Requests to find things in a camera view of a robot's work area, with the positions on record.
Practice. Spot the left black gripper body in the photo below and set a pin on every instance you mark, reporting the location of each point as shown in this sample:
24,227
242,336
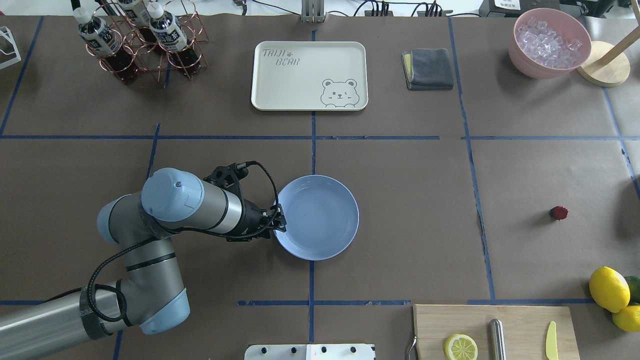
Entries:
248,218

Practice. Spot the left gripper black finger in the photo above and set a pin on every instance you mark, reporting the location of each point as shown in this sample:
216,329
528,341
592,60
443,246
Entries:
278,226
275,215

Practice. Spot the blue round plate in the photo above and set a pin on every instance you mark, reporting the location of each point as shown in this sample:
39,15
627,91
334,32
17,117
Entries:
322,217

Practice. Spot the red strawberry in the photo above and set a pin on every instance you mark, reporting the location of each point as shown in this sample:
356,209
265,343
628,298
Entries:
558,213

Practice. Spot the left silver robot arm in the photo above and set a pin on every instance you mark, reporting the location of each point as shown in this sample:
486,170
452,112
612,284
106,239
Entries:
142,284

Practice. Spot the cream bear tray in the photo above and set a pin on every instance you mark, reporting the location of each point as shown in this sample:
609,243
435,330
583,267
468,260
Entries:
309,76

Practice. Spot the dark drink bottle three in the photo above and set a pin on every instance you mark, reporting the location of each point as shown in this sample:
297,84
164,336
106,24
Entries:
169,33

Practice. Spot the grey folded cloth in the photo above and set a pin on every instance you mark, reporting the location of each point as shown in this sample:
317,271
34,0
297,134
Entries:
428,69

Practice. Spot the lemon half slice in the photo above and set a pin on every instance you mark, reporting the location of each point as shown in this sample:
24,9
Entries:
460,346

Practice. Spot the dark drink bottle two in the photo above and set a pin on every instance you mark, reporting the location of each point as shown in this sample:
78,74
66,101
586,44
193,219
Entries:
138,16

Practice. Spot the dark drink bottle one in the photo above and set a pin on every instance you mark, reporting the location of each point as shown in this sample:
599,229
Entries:
104,43

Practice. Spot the steel knife sharpener rod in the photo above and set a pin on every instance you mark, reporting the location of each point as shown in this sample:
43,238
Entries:
497,332

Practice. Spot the wooden cutting board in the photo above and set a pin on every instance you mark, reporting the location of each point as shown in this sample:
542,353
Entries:
524,328

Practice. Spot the yellow plastic knife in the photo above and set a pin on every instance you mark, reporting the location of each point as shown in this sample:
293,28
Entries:
551,342

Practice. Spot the yellow lemon front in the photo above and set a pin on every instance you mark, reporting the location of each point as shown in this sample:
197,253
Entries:
609,289

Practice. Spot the yellow lemon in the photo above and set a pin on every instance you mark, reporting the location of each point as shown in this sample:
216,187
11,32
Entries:
609,289
627,319

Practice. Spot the yellow lemon back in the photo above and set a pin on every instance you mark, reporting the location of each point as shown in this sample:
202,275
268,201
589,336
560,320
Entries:
627,319

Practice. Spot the wooden round stand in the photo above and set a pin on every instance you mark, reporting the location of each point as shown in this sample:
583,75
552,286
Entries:
607,65

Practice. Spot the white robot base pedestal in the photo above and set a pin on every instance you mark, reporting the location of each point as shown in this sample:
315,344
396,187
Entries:
331,351

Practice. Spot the copper wire bottle rack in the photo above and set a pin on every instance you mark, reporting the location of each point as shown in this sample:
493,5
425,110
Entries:
137,49

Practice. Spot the white wire cup rack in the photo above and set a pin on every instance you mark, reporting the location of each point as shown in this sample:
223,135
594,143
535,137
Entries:
9,51

